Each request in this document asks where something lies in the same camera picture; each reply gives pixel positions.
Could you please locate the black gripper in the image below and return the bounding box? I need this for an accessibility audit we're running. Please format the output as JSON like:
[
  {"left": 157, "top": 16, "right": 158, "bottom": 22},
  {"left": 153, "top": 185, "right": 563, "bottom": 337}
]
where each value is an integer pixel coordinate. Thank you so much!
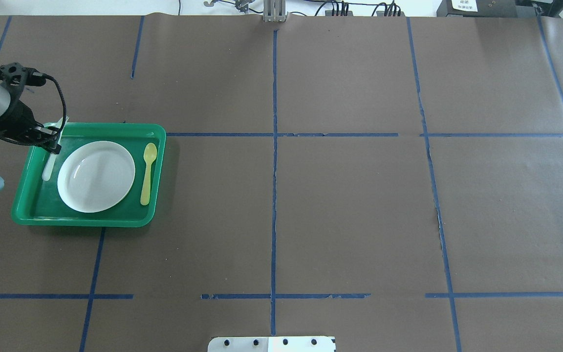
[{"left": 0, "top": 102, "right": 61, "bottom": 154}]

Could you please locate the white plastic fork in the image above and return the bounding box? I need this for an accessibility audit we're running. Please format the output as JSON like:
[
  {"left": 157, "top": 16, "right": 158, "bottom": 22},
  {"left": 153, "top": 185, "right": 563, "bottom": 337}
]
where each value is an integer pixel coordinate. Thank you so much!
[{"left": 41, "top": 115, "right": 69, "bottom": 182}]

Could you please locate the white round plate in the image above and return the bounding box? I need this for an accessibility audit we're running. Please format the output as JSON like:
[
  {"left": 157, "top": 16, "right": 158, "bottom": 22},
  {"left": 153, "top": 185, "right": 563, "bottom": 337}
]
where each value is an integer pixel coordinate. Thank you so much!
[{"left": 57, "top": 141, "right": 136, "bottom": 213}]

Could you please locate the green plastic tray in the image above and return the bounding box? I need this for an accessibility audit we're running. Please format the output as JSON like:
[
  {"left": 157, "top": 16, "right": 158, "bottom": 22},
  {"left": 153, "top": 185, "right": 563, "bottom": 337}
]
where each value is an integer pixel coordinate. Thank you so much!
[{"left": 11, "top": 123, "right": 166, "bottom": 227}]

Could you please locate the yellow plastic spoon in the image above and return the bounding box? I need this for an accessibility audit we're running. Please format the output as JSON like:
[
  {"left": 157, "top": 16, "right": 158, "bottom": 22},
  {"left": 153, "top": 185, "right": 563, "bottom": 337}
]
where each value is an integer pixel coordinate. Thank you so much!
[{"left": 139, "top": 143, "right": 158, "bottom": 206}]

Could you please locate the brown paper table cover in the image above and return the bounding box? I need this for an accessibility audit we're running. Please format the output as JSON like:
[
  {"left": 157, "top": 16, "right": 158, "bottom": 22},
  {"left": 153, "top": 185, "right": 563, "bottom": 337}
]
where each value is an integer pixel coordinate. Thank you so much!
[{"left": 0, "top": 14, "right": 563, "bottom": 352}]

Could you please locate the black device box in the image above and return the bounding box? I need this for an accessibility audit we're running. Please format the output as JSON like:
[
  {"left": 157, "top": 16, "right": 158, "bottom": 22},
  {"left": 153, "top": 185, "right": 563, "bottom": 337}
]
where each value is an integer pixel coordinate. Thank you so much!
[{"left": 436, "top": 0, "right": 518, "bottom": 18}]

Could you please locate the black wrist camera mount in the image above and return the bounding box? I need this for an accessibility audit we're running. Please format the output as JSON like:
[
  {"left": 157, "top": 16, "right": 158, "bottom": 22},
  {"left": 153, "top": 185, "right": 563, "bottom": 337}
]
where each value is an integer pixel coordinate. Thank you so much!
[{"left": 0, "top": 63, "right": 47, "bottom": 87}]

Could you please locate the aluminium frame post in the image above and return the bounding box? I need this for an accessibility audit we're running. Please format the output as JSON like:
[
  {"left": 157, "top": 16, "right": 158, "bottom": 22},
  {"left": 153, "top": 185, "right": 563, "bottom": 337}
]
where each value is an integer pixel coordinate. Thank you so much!
[{"left": 263, "top": 0, "right": 288, "bottom": 22}]

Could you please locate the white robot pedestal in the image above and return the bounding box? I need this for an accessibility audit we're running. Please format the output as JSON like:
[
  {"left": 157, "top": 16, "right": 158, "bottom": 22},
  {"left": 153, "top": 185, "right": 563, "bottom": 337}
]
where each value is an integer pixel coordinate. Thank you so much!
[{"left": 207, "top": 336, "right": 337, "bottom": 352}]

